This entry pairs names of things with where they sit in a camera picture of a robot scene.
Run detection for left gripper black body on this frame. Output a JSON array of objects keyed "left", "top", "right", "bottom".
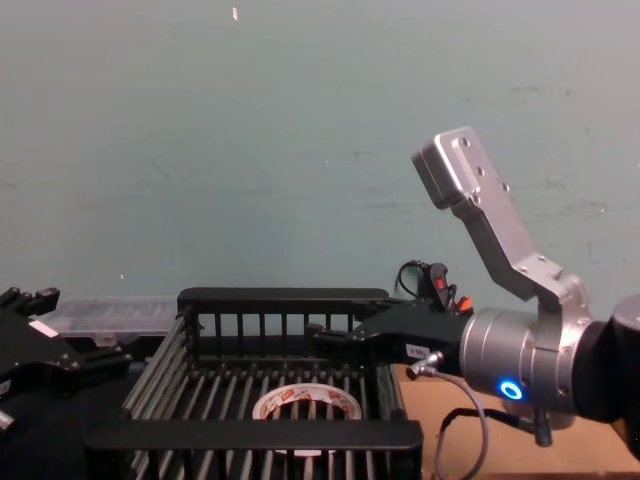
[{"left": 0, "top": 305, "right": 77, "bottom": 397}]

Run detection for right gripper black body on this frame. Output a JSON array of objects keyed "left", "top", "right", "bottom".
[{"left": 349, "top": 301, "right": 474, "bottom": 374}]

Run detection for roll of white tape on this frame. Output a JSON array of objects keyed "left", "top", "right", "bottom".
[{"left": 251, "top": 383, "right": 363, "bottom": 459}]

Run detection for clear plastic case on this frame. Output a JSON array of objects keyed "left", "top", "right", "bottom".
[{"left": 37, "top": 297, "right": 177, "bottom": 347}]

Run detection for black table cloth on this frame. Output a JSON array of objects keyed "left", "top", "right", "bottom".
[{"left": 0, "top": 342, "right": 161, "bottom": 480}]

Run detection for black rack with steel bars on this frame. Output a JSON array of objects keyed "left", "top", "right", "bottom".
[{"left": 82, "top": 287, "right": 425, "bottom": 480}]

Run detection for shallow brown cardboard tray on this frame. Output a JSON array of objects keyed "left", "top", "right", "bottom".
[{"left": 389, "top": 360, "right": 640, "bottom": 480}]

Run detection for black corded tool orange parts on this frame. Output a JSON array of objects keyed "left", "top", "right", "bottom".
[{"left": 396, "top": 259, "right": 475, "bottom": 317}]

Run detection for pale wall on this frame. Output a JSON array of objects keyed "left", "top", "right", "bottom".
[{"left": 0, "top": 0, "right": 640, "bottom": 351}]

